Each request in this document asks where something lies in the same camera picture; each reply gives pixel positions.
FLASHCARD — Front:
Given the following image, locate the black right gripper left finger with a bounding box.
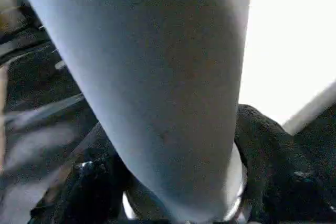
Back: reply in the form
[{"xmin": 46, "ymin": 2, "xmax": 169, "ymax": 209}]
[{"xmin": 29, "ymin": 122, "xmax": 132, "ymax": 224}]

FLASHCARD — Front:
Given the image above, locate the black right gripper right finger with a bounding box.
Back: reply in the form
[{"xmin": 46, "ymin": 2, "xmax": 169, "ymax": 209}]
[{"xmin": 234, "ymin": 103, "xmax": 336, "ymax": 224}]

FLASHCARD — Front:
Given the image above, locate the white plastic table leg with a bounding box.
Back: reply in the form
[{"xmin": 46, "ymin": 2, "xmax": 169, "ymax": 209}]
[{"xmin": 12, "ymin": 0, "xmax": 255, "ymax": 223}]

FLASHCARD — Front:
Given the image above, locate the white plastic table top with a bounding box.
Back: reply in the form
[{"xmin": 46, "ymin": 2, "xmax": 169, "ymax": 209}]
[{"xmin": 239, "ymin": 0, "xmax": 336, "ymax": 136}]

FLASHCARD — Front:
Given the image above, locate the black work mat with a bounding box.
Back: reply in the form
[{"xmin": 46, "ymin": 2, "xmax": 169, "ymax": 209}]
[{"xmin": 0, "ymin": 4, "xmax": 336, "ymax": 224}]

